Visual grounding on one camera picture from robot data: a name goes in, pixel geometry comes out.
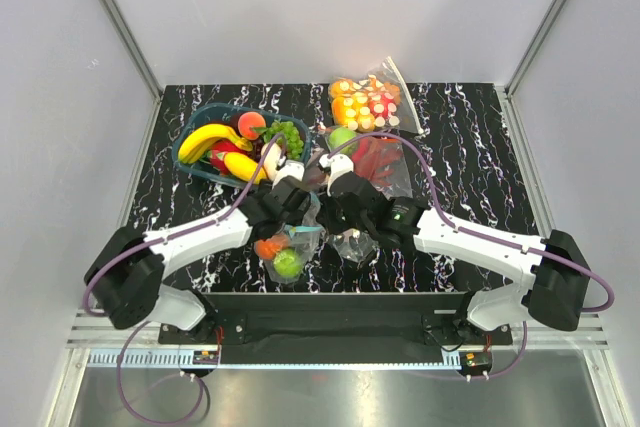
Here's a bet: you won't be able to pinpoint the white eggplant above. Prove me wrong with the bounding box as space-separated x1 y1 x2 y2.
261 144 287 182

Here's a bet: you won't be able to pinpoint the orange in bag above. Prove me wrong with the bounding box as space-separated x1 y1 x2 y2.
254 240 282 261

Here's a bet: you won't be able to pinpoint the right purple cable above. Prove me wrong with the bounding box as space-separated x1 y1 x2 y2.
324 131 615 312

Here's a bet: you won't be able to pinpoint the vegetable zip bag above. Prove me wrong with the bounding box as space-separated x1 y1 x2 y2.
304 127 412 263

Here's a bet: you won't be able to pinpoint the purple cable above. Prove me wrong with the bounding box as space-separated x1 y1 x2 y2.
82 136 289 316
324 131 615 312

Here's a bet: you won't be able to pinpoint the teal plastic basket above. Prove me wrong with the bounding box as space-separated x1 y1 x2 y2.
171 102 313 188

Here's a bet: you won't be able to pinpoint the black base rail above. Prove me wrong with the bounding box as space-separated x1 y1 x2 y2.
150 293 512 369

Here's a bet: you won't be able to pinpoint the fake yellow lemon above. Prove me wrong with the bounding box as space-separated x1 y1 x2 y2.
223 152 268 184

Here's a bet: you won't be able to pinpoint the sliced fruit zip bag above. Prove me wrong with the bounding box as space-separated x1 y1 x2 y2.
328 56 424 134

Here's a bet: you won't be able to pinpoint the green grapes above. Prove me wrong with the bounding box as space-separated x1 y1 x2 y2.
262 121 304 161

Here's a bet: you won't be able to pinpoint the black marble mat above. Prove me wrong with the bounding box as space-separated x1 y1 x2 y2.
128 83 537 293

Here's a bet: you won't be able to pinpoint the fake peach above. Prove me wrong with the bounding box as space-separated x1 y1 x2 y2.
237 111 266 140

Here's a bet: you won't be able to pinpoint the green apple in bag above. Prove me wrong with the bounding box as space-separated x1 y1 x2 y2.
273 248 303 278

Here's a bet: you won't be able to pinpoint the yellow banana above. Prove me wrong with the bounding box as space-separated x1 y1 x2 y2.
177 124 252 164

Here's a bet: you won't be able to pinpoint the red dragon fruit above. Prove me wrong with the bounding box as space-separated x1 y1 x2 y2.
210 140 236 175

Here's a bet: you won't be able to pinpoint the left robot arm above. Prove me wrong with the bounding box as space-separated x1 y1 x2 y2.
83 176 311 343

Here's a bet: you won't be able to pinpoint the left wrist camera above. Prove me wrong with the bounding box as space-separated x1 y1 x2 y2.
272 160 305 194

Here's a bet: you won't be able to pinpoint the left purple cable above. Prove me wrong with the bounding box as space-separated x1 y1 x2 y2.
82 136 289 316

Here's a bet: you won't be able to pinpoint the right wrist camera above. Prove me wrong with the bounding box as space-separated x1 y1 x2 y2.
319 154 354 196

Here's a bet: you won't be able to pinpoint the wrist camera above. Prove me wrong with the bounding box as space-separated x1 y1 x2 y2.
272 160 305 194
319 154 354 196

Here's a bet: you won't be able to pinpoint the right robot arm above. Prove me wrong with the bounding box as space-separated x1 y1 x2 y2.
318 172 589 344

